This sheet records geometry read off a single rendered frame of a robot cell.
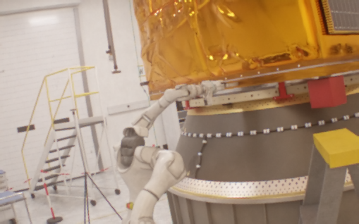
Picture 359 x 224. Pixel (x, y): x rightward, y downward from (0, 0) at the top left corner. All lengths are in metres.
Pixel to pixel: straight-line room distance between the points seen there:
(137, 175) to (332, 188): 0.84
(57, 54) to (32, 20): 1.22
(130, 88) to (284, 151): 8.46
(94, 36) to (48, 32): 1.39
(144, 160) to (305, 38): 0.90
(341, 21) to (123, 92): 8.72
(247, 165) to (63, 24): 8.33
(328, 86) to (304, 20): 0.33
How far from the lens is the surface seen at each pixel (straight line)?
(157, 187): 1.39
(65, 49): 9.67
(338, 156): 1.11
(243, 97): 2.07
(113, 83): 9.98
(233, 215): 2.02
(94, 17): 10.18
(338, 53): 1.77
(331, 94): 1.69
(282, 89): 1.99
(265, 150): 1.98
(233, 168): 2.04
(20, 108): 9.30
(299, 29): 1.67
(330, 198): 1.16
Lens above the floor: 1.78
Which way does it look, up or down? 3 degrees down
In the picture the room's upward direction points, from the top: 10 degrees counter-clockwise
